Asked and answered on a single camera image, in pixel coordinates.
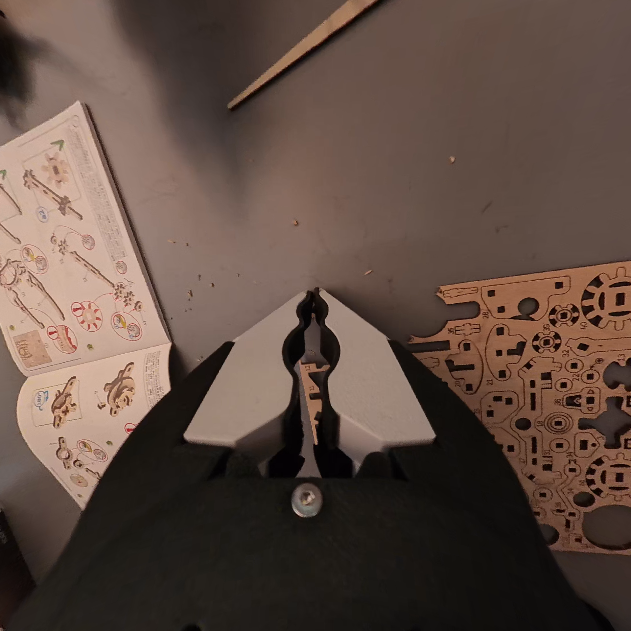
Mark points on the small notched wooden model part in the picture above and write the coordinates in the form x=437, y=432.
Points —
x=310, y=389

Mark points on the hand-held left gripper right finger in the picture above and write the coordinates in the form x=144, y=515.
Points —
x=379, y=394

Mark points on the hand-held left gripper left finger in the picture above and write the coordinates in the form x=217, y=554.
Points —
x=236, y=394

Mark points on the laser-cut plywood parts sheet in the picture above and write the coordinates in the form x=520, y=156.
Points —
x=493, y=379

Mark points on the model instruction booklet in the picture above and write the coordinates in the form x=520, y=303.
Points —
x=74, y=246

